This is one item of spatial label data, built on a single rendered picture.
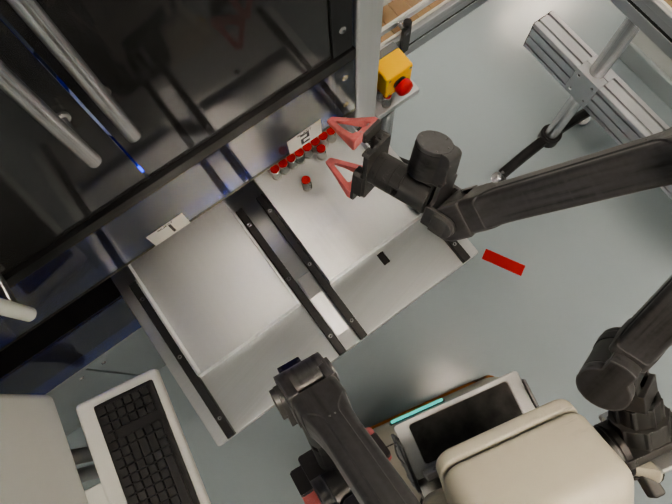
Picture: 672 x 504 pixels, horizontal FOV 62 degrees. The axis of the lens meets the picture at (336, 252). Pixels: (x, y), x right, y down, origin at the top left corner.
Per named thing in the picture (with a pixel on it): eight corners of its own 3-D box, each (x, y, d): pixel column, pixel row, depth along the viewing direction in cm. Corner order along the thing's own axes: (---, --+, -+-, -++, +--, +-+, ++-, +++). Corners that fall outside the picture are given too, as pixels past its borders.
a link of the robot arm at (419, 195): (423, 222, 89) (439, 204, 93) (435, 190, 84) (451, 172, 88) (387, 201, 91) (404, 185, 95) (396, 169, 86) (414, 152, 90)
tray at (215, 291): (121, 253, 127) (115, 249, 124) (216, 189, 130) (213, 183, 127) (201, 377, 119) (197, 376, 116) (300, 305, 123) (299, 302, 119)
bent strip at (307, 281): (299, 284, 124) (297, 278, 118) (310, 276, 124) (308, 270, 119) (337, 335, 121) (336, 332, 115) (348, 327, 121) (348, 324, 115)
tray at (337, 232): (245, 170, 131) (242, 164, 128) (334, 109, 135) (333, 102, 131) (330, 283, 124) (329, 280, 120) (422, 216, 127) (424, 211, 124)
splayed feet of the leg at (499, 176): (485, 176, 223) (494, 161, 209) (579, 108, 229) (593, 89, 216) (499, 191, 221) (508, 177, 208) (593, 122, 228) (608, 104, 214)
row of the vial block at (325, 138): (270, 175, 131) (267, 167, 126) (332, 133, 133) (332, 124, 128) (276, 182, 130) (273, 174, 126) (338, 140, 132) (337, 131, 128)
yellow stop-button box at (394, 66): (366, 76, 128) (367, 58, 121) (391, 60, 129) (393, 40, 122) (386, 100, 126) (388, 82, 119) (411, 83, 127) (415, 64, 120)
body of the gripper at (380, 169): (354, 194, 96) (390, 215, 93) (358, 152, 87) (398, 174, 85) (375, 171, 99) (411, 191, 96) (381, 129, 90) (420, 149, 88)
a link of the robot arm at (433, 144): (447, 243, 85) (474, 217, 90) (471, 187, 77) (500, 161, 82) (385, 202, 89) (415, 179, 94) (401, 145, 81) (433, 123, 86)
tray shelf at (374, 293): (106, 268, 128) (102, 266, 126) (350, 102, 137) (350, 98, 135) (220, 446, 117) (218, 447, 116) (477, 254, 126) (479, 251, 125)
